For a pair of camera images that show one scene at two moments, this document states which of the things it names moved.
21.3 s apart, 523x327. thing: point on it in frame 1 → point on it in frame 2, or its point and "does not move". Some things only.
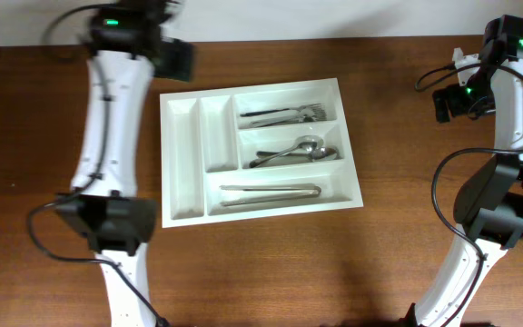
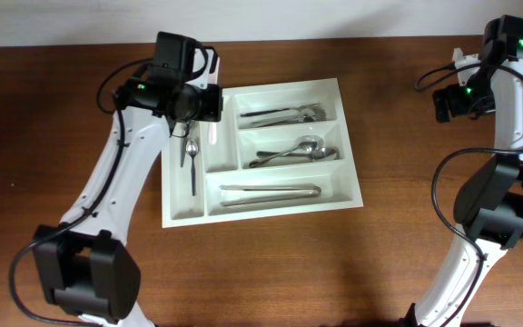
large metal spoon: [305, 143] does not move
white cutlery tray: [253, 152] does not move
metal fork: [310, 116] does not move
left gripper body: [172, 61] → [204, 103]
